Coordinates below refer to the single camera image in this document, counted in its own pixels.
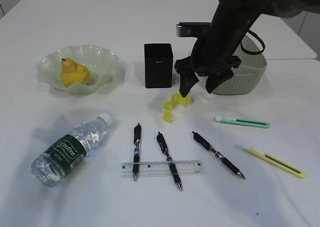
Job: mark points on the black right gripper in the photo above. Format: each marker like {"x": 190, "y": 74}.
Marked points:
{"x": 188, "y": 69}

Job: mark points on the yellow pear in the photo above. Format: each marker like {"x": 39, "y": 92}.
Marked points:
{"x": 72, "y": 73}

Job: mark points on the black blue right robot arm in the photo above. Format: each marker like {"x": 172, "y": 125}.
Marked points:
{"x": 212, "y": 55}

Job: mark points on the pale green woven basket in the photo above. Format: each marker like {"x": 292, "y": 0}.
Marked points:
{"x": 246, "y": 77}

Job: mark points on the black square pen holder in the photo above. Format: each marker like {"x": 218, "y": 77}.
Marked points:
{"x": 158, "y": 69}

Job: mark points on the black pen right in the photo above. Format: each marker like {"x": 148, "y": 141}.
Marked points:
{"x": 219, "y": 156}

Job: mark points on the black pen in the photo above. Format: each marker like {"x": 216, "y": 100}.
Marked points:
{"x": 219, "y": 156}
{"x": 136, "y": 155}
{"x": 172, "y": 167}

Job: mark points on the black pen middle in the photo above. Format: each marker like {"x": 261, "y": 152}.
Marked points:
{"x": 172, "y": 167}

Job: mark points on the green utility knife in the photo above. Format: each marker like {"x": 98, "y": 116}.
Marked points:
{"x": 242, "y": 122}

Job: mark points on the black pen left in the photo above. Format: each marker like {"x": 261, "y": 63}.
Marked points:
{"x": 136, "y": 155}

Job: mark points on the clear plastic ruler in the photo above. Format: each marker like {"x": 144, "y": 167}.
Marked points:
{"x": 161, "y": 168}

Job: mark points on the yellow utility knife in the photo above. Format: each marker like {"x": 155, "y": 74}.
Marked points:
{"x": 280, "y": 164}

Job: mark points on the pale green wavy plate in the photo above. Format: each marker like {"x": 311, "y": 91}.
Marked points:
{"x": 101, "y": 63}

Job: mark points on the clear water bottle green label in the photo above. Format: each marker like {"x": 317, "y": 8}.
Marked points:
{"x": 66, "y": 153}

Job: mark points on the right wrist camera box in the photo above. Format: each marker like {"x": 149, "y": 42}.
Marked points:
{"x": 192, "y": 29}

